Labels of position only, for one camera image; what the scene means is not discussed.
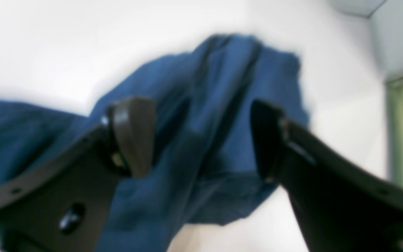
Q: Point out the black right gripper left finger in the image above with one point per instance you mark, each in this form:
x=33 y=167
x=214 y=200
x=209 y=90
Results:
x=62 y=205

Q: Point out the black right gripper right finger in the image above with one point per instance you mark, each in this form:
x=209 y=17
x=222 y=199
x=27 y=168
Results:
x=339 y=207

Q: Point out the dark blue t-shirt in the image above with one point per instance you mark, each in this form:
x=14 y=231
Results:
x=204 y=170

